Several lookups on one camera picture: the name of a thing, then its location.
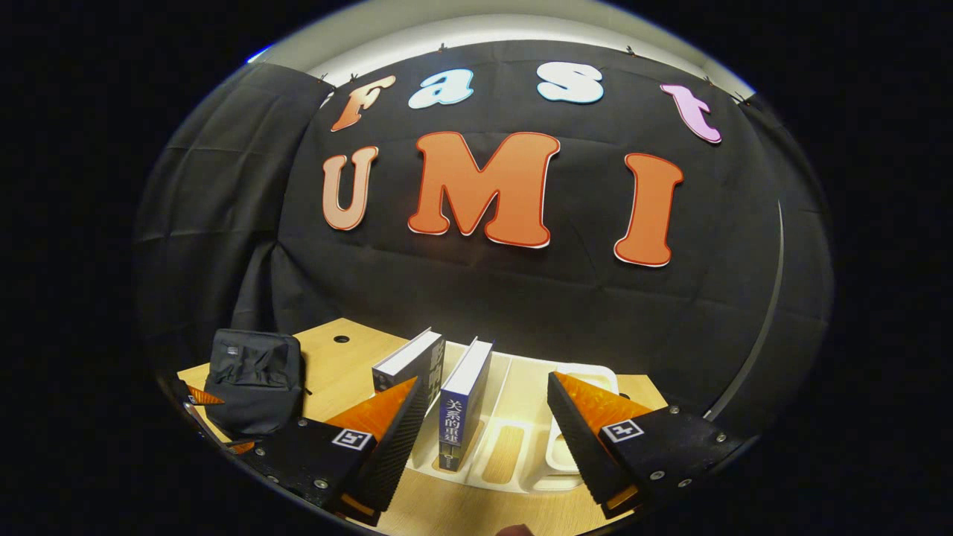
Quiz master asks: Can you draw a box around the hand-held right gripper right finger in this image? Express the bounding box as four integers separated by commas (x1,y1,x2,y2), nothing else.
547,371,751,522

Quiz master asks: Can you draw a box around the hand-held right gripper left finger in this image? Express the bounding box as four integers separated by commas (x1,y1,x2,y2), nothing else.
237,376,431,528

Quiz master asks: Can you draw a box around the black schoolbag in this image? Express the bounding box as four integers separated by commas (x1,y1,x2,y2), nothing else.
203,328,310,438

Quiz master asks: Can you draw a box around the white bookshelf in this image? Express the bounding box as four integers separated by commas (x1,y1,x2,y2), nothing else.
408,344,620,494

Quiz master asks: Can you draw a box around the blue book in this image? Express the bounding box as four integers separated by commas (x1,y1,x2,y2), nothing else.
438,336,495,473

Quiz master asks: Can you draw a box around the white and grey book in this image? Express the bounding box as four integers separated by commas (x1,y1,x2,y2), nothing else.
372,328,446,406

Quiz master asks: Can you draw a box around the grey frame pole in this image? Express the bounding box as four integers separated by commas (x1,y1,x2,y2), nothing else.
704,200,787,421

